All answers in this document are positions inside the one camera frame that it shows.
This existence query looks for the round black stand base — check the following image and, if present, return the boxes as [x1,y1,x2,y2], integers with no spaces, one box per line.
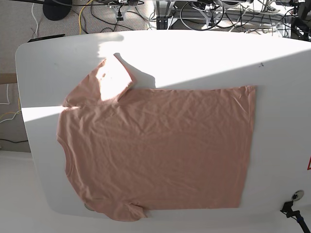
[43,0,72,21]

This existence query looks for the black clamp with blue cable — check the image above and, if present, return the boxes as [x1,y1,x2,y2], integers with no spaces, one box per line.
[280,201,311,233]

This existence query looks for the red warning triangle sticker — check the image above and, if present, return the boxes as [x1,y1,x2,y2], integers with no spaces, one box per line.
[307,157,311,170]

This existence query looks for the salmon pink T-shirt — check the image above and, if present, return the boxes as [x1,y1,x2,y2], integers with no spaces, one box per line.
[57,56,256,221]

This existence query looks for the round metal table grommet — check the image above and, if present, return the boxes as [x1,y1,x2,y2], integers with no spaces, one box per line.
[292,190,304,201]

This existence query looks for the aluminium frame rail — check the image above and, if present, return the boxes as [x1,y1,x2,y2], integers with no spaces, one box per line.
[153,0,292,31]

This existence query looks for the yellow cable on floor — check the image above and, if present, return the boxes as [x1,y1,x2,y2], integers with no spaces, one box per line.
[78,0,94,35]

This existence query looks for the white cable on floor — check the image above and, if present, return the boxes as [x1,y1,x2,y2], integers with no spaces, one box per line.
[0,83,11,105]

